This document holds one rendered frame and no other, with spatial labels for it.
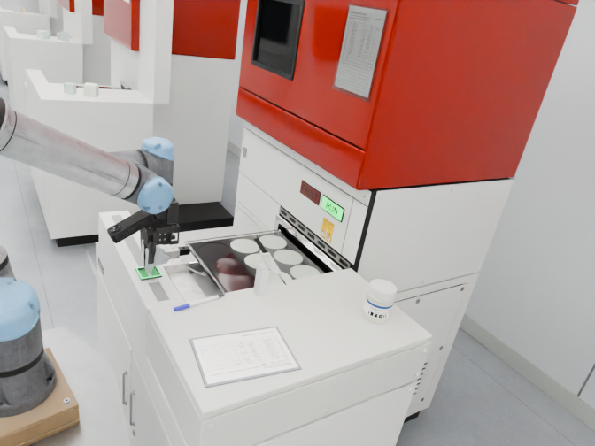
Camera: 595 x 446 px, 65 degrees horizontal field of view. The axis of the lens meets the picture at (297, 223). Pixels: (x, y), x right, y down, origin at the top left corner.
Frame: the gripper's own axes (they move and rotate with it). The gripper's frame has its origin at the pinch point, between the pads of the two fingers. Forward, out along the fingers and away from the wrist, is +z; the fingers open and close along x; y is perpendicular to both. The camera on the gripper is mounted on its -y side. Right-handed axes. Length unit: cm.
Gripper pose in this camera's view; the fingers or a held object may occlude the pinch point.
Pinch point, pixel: (146, 269)
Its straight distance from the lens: 131.8
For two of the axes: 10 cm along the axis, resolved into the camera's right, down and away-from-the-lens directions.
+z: -1.6, 8.9, 4.2
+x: -5.2, -4.3, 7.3
